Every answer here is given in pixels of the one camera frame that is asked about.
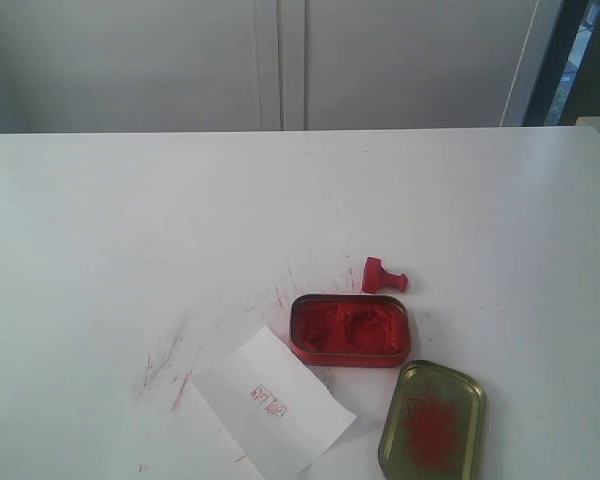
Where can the red ink pad tin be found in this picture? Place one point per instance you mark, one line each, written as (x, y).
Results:
(337, 330)

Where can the gold tin lid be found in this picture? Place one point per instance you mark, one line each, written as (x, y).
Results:
(434, 424)

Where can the red plastic stamp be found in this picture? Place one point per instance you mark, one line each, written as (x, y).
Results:
(376, 278)

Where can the dark window frame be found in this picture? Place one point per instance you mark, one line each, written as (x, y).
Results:
(568, 85)

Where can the white paper slip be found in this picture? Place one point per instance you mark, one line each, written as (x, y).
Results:
(274, 407)

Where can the white cabinet with doors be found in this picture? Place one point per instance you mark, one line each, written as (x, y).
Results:
(146, 66)

